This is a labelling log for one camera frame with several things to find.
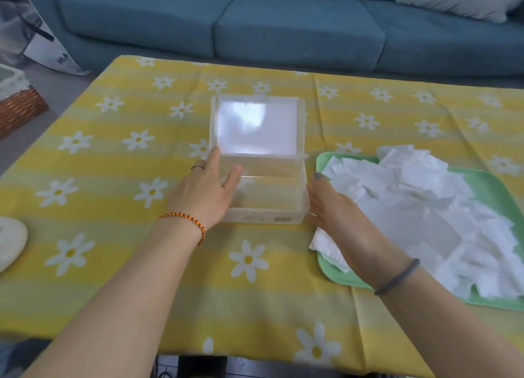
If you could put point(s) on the person's right hand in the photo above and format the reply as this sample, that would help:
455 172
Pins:
339 220

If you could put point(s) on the person's left hand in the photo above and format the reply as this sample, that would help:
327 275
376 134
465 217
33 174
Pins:
200 193

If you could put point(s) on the person's left middle finger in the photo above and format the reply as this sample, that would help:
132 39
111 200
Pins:
198 165

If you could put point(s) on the person's right thumb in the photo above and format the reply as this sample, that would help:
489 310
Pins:
322 182

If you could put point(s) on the person's left thumb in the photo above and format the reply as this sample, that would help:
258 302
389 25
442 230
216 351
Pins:
232 180

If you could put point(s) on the clear plastic box with lid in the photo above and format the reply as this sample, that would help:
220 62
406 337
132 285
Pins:
266 193

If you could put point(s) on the person's left forearm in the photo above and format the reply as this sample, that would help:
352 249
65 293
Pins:
135 291

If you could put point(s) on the person's right forearm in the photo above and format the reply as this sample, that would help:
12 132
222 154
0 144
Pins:
442 324

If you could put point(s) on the yellow daisy print tablecloth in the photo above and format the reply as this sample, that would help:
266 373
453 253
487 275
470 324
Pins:
123 177

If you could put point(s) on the pile of white paper sheets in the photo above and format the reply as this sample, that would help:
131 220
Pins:
434 218

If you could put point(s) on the blue fabric sofa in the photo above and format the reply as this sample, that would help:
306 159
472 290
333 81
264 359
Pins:
294 29

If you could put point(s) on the green plastic tray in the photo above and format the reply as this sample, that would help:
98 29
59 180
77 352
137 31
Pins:
491 185

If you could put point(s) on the brown wicker basket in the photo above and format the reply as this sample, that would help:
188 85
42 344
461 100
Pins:
20 107

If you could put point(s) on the white round cushion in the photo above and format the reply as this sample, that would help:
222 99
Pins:
10 244

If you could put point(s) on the white printed bag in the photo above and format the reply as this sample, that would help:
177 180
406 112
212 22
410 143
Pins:
37 38

